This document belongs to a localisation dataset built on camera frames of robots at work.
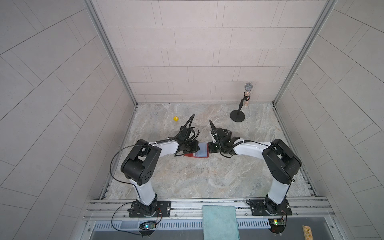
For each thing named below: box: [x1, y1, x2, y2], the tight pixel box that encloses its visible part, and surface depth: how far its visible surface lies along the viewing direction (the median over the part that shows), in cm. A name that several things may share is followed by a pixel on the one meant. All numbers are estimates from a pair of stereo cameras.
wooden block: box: [302, 225, 314, 240], surface depth 66 cm
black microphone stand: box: [229, 92, 251, 123], surface depth 110 cm
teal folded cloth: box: [202, 205, 240, 240], surface depth 68 cm
